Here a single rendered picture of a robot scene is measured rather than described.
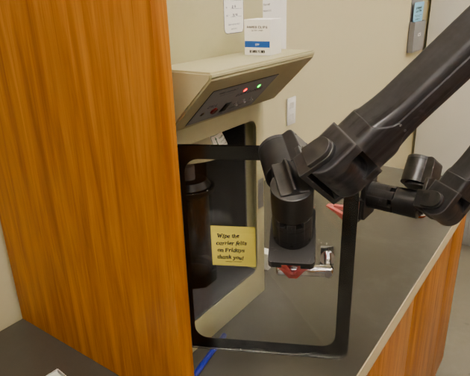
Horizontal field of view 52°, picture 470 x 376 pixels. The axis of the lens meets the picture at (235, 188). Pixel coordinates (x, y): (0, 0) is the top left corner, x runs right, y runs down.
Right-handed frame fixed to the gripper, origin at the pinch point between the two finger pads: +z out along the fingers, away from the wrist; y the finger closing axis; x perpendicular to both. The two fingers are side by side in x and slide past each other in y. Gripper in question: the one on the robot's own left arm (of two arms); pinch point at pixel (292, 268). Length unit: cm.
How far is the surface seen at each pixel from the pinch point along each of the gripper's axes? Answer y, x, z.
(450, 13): -278, 90, 102
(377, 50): -203, 36, 84
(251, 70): -20.5, -7.4, -23.4
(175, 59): -21.9, -19.6, -24.6
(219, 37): -32.6, -14.4, -22.3
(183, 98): -12.8, -16.4, -23.8
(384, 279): -26, 21, 41
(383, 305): -15.5, 19.5, 36.3
